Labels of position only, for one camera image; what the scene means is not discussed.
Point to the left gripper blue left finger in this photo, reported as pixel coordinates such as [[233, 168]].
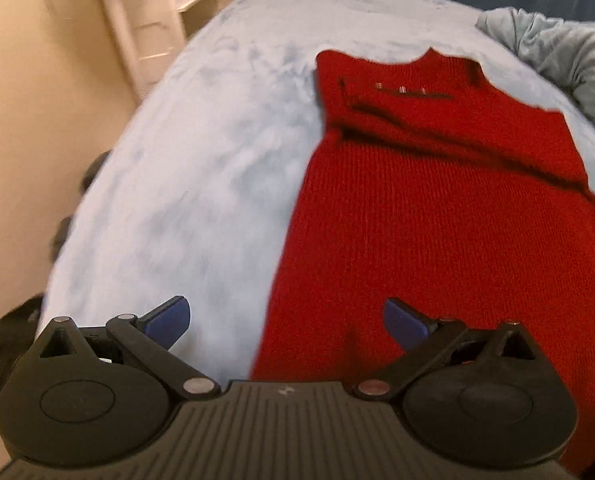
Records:
[[147, 341]]

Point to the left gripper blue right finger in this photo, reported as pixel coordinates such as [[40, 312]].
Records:
[[427, 343]]

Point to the red knit cardigan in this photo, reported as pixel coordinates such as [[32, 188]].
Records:
[[433, 186]]

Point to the light blue fleece bed sheet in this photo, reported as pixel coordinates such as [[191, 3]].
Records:
[[196, 197]]

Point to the upper black dumbbell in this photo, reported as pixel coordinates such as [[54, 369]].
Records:
[[92, 171]]

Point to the grey-blue crumpled blanket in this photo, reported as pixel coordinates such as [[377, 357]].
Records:
[[562, 51]]

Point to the white standing fan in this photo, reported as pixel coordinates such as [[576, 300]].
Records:
[[149, 36]]

